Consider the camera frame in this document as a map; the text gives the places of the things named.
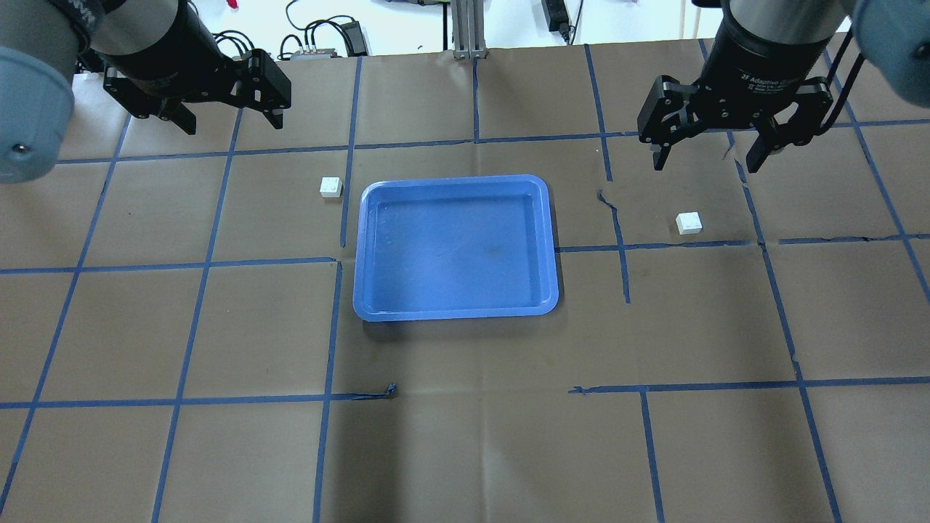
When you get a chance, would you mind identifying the black power adapter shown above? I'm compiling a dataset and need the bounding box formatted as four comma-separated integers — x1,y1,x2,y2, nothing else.
541,0,574,44

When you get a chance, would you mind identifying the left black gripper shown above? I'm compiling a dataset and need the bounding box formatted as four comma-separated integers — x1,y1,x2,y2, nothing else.
91,1,292,135

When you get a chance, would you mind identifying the black power supply brick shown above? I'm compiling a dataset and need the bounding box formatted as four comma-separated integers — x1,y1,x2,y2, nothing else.
340,21,369,57

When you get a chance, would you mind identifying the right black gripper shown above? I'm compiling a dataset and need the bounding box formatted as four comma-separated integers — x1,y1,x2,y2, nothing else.
637,15,836,173

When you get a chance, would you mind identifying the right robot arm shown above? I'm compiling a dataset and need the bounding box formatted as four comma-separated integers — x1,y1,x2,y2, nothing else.
637,1,929,173

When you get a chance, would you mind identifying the brown paper table cover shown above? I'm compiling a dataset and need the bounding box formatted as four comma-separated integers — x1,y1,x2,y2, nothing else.
1,41,928,522

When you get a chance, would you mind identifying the blue plastic tray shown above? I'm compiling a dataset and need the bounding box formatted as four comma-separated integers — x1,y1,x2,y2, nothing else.
352,174,560,323

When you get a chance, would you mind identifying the aluminium frame post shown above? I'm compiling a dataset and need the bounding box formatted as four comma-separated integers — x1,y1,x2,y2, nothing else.
450,0,488,60

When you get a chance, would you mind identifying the grey terminal box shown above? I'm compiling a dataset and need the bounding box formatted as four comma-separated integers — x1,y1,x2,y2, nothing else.
289,46,340,62

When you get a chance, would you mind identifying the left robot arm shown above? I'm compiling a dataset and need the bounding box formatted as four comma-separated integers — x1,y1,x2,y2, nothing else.
1,1,292,183

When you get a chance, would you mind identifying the white block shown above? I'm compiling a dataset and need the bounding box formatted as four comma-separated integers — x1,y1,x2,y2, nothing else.
319,177,344,198
675,211,703,236

